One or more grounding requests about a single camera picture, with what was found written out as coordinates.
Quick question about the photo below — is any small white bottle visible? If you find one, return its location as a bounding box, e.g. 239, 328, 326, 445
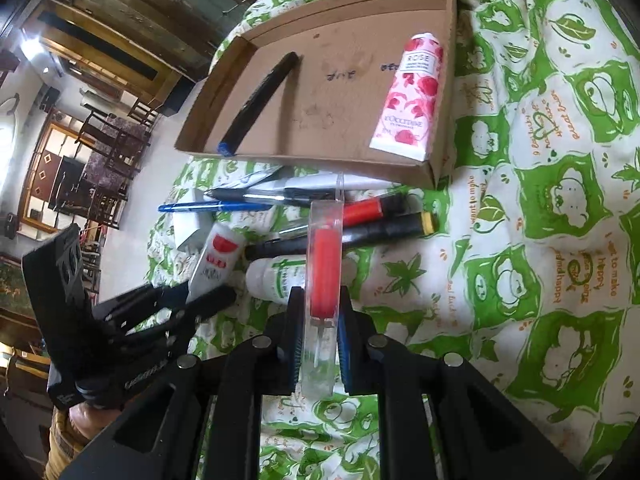
185, 222, 248, 306

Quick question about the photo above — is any long black pen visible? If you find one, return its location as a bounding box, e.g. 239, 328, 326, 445
218, 52, 302, 156

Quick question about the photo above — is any white spray bottle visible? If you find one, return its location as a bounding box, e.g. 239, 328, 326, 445
246, 255, 308, 306

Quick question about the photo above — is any black marker with yellow band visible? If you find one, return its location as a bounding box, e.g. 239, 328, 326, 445
244, 211, 437, 261

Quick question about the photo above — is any rose print hand cream tube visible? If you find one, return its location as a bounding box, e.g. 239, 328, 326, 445
369, 33, 446, 163

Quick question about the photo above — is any dark wooden chair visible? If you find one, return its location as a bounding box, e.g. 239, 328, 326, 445
82, 105, 161, 201

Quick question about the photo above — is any shallow cardboard box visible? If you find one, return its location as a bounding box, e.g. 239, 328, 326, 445
173, 0, 458, 188

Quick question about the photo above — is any blue pen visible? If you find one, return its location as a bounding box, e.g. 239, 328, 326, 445
158, 200, 273, 213

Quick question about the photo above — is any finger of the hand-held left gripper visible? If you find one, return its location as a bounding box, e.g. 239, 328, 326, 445
117, 287, 238, 356
95, 280, 193, 328

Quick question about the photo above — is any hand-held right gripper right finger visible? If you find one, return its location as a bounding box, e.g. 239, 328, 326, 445
336, 285, 586, 480

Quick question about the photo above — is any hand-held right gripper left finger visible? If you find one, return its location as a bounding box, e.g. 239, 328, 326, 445
55, 287, 307, 480

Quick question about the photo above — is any slim black pen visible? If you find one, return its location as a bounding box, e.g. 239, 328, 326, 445
205, 186, 341, 207

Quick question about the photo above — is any white ointment tube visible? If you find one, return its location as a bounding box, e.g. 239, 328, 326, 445
245, 165, 401, 193

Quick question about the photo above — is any green printed blanket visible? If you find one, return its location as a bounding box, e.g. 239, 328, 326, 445
145, 0, 640, 480

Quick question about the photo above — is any person's left forearm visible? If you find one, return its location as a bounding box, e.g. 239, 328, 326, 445
45, 400, 121, 480

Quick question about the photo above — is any red marker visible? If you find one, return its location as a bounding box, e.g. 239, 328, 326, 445
342, 192, 408, 226

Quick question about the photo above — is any wooden lattice panel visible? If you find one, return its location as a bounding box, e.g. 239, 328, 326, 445
17, 120, 126, 233

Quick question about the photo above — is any clear red plastic dispenser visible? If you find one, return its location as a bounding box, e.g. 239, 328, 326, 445
300, 172, 347, 401

